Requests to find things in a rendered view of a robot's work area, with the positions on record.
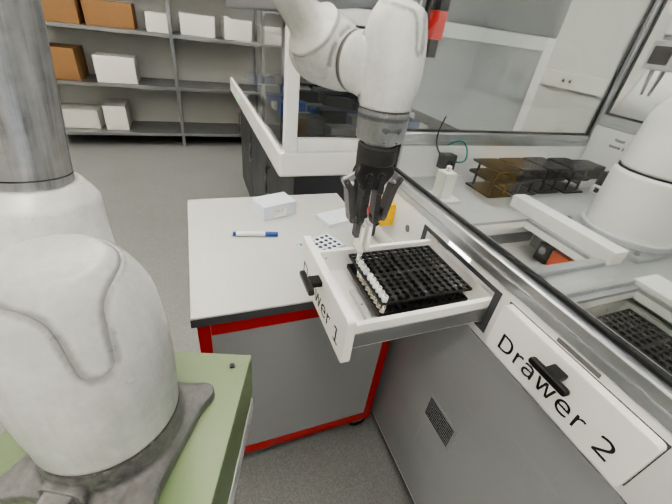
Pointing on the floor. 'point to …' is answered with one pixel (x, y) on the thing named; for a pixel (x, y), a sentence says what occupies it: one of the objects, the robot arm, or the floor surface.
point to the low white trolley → (275, 317)
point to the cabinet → (475, 427)
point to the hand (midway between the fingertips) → (362, 235)
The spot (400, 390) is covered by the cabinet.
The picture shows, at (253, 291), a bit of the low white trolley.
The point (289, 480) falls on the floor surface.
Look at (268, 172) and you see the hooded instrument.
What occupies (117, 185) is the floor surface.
